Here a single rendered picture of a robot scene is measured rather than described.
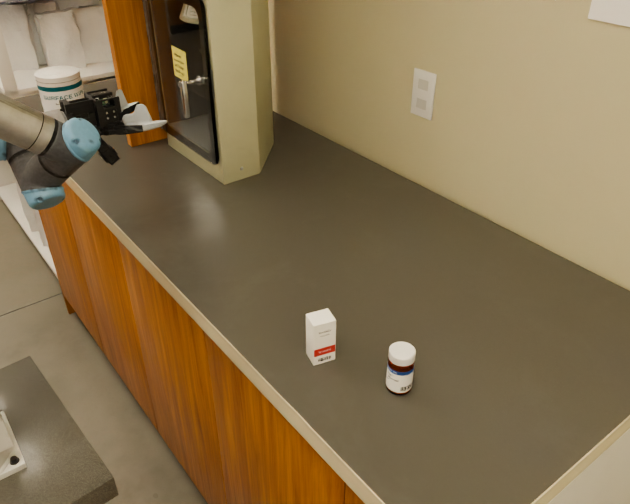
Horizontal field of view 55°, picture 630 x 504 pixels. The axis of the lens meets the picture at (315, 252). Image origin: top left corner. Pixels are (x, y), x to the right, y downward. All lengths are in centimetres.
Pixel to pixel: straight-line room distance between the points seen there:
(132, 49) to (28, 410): 106
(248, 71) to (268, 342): 71
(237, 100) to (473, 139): 57
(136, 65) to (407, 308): 104
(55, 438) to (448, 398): 59
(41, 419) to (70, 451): 9
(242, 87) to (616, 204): 87
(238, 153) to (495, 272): 70
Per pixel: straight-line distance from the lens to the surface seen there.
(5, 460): 98
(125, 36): 178
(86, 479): 94
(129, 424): 227
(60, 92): 205
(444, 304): 118
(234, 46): 149
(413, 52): 156
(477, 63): 144
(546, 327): 118
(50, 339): 271
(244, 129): 156
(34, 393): 108
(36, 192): 132
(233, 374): 122
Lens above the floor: 166
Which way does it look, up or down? 34 degrees down
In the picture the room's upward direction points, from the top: straight up
